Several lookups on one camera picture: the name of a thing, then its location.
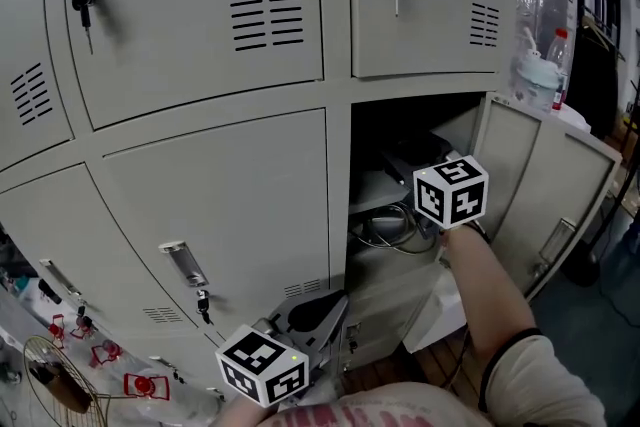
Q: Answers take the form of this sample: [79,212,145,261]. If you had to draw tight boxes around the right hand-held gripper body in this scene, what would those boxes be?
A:
[412,154,491,241]

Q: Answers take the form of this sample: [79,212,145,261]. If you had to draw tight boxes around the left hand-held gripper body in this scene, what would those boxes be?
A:
[215,289,350,409]

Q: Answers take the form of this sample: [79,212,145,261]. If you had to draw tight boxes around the grey metal locker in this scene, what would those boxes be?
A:
[0,0,624,404]

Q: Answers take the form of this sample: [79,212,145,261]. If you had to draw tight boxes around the person's right forearm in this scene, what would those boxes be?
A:
[442,224,541,361]

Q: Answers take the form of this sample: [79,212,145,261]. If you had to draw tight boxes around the person's left forearm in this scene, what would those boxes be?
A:
[207,394,281,427]

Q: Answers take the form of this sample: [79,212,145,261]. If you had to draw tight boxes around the white cabinet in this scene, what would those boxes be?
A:
[402,264,469,354]

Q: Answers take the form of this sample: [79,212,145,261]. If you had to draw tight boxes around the white shirt with red print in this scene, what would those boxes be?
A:
[269,334,609,427]

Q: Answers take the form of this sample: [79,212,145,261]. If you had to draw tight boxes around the pale blue cup with straw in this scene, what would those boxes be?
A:
[514,27,561,111]

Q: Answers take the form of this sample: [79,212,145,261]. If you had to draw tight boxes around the black standing fan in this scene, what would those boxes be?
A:
[562,79,640,289]

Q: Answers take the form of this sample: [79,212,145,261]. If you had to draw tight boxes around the wooden pallet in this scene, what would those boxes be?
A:
[344,329,486,396]

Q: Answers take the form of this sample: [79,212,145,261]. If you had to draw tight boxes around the clear bottle with red cap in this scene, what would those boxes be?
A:
[547,28,574,114]

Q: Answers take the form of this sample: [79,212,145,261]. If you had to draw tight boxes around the black hanging clothes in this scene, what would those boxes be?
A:
[574,14,626,141]

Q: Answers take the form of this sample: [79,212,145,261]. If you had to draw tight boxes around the coiled grey cables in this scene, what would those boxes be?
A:
[349,204,431,254]

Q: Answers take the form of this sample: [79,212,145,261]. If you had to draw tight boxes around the gold wire fan guard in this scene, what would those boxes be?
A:
[23,334,111,427]

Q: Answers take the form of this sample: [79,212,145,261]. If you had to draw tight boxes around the red wire frame item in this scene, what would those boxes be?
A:
[48,314,67,349]

